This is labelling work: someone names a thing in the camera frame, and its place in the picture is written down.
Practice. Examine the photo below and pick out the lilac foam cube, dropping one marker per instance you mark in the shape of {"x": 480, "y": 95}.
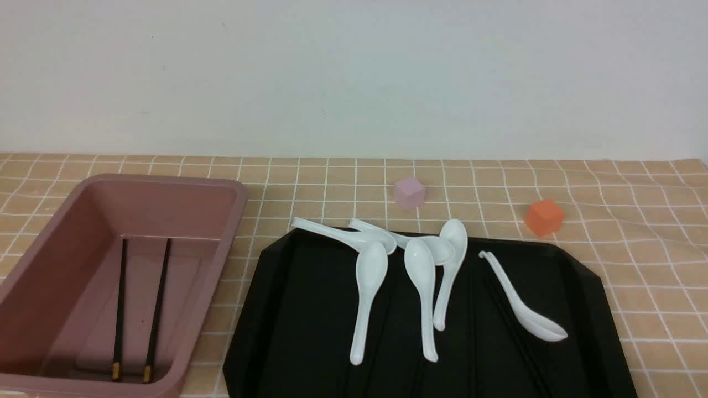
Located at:
{"x": 409, "y": 193}

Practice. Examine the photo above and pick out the black chopstick on tray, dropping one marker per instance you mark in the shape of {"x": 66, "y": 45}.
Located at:
{"x": 531, "y": 365}

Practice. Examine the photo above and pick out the black chopstick left in bin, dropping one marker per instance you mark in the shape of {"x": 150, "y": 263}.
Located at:
{"x": 116, "y": 375}

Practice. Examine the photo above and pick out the black plastic tray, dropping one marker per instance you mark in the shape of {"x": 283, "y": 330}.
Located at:
{"x": 293, "y": 338}

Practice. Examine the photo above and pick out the white spoon far left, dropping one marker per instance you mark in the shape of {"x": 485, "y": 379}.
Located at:
{"x": 357, "y": 240}

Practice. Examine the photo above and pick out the white spoon far right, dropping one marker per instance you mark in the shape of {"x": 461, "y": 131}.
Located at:
{"x": 538, "y": 325}

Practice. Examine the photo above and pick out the white spoon right of centre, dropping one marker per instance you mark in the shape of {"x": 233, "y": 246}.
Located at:
{"x": 455, "y": 233}

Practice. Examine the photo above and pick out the white spoon left upright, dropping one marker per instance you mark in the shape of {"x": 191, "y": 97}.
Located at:
{"x": 371, "y": 269}

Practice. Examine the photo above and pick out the white spoon centre upright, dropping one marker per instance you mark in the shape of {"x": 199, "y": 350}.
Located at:
{"x": 419, "y": 265}

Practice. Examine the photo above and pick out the white spoon upright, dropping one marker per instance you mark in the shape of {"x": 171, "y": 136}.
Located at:
{"x": 419, "y": 265}
{"x": 371, "y": 269}

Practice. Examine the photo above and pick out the black chopstick right in bin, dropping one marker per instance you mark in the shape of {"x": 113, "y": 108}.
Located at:
{"x": 150, "y": 360}

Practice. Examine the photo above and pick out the black chopstick in bin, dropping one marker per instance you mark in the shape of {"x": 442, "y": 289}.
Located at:
{"x": 150, "y": 360}
{"x": 116, "y": 375}

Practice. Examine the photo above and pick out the pink plastic bin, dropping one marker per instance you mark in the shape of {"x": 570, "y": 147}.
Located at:
{"x": 59, "y": 302}

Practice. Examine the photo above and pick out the orange foam cube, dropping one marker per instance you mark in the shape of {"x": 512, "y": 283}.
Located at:
{"x": 544, "y": 218}

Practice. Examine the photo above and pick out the checkered tan tablecloth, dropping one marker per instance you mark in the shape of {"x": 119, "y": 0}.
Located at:
{"x": 639, "y": 225}

